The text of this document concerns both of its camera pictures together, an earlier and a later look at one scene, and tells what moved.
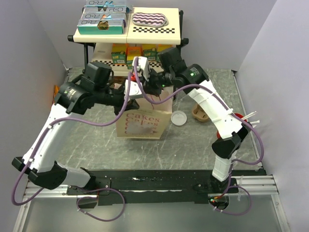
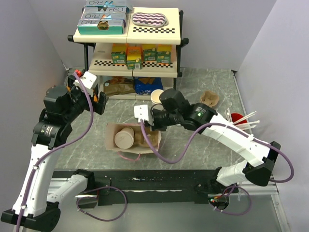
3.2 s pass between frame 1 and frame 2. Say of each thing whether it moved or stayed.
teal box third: stayed
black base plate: stayed
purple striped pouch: stayed
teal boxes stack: stayed
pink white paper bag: moved
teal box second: stayed
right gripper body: moved
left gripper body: moved
